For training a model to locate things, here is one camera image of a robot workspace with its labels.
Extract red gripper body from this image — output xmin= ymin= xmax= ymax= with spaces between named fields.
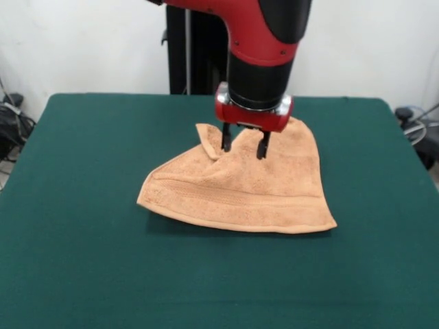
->
xmin=214 ymin=82 xmax=295 ymax=134

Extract black wheeled stand base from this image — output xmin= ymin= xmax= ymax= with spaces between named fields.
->
xmin=394 ymin=102 xmax=439 ymax=172
xmin=0 ymin=92 xmax=37 ymax=162

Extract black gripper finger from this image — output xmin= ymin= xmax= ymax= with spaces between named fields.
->
xmin=256 ymin=130 xmax=272 ymax=160
xmin=220 ymin=122 xmax=233 ymax=153

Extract tan terry towel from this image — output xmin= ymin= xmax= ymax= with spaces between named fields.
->
xmin=136 ymin=118 xmax=338 ymax=234

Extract dark green table cloth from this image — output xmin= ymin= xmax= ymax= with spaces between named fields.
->
xmin=0 ymin=93 xmax=439 ymax=329

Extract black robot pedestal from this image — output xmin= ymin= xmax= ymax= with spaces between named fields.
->
xmin=159 ymin=0 xmax=230 ymax=96

